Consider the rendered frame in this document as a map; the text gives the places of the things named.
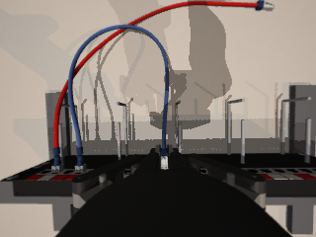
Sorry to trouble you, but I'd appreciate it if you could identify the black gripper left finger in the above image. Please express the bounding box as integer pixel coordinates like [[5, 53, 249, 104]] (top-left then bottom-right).
[[72, 145, 161, 214]]

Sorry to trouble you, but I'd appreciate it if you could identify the white cable plug with dark blue collar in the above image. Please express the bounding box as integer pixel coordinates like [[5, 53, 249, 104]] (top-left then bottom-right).
[[255, 0, 276, 11]]

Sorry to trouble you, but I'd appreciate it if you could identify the red cable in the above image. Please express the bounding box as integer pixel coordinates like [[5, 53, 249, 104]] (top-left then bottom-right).
[[53, 1, 258, 156]]

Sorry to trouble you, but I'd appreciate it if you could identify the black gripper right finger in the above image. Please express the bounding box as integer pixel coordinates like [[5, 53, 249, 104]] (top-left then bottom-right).
[[167, 144, 266, 210]]

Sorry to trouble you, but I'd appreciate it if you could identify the blue patch cord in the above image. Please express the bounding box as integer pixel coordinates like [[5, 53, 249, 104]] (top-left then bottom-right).
[[68, 25, 169, 155]]

